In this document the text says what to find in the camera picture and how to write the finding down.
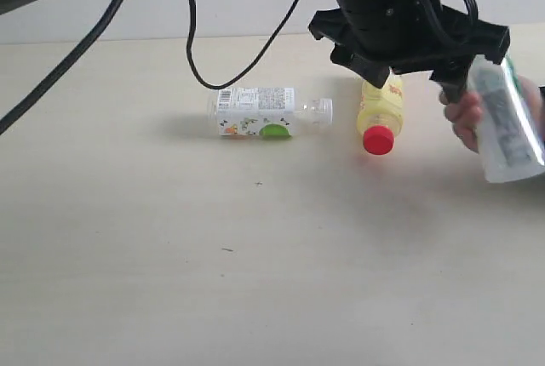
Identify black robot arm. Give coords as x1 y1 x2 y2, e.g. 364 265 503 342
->
1 0 510 110

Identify clear bottle white cartoon label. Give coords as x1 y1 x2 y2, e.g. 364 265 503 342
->
209 87 334 140

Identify yellow bottle red cap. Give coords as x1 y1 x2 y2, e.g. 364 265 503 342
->
356 72 404 156

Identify white bottle green label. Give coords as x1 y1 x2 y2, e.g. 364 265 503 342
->
468 55 544 184

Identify person's open hand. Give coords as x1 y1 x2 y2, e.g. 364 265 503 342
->
442 76 545 154

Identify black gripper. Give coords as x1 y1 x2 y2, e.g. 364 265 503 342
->
308 0 510 104

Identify black cable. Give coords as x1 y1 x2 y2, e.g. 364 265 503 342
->
0 0 324 137

